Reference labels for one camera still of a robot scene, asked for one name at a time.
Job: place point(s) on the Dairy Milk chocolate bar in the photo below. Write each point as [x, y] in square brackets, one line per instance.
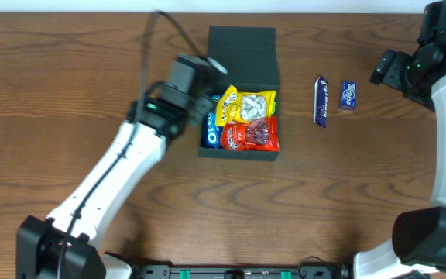
[321, 102]

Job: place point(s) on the blue Eclipse mint box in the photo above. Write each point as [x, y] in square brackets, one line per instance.
[348, 95]

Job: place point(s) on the red snack bag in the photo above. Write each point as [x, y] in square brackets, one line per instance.
[259, 135]

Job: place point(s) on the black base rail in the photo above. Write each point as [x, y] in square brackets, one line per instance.
[304, 271]

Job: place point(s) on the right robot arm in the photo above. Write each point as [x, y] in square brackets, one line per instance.
[417, 246]

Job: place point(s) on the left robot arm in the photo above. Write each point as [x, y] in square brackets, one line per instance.
[66, 243]

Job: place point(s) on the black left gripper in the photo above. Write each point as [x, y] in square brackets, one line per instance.
[200, 107]

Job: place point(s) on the colourful gummy candy bag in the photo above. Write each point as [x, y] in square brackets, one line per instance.
[274, 109]

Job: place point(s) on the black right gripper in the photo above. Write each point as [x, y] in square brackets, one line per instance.
[382, 70]

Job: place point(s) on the yellow Hershey's Kisses bag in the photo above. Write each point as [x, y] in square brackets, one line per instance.
[244, 107]

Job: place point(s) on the black gift box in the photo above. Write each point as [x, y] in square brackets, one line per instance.
[249, 56]

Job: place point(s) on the blue Oreo cookie pack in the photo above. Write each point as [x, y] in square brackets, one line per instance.
[212, 132]

